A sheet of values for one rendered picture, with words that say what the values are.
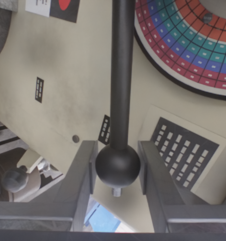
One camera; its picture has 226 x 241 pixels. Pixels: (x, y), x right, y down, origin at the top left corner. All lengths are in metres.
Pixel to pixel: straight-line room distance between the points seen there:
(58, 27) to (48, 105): 0.10
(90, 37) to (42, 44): 0.08
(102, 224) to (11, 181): 6.15
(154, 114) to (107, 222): 6.32
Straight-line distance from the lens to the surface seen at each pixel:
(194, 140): 0.17
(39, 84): 0.27
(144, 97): 0.17
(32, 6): 0.28
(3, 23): 0.32
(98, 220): 6.49
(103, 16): 0.20
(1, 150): 0.97
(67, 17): 0.23
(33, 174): 0.71
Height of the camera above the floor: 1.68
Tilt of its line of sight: 24 degrees down
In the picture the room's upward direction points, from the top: 119 degrees clockwise
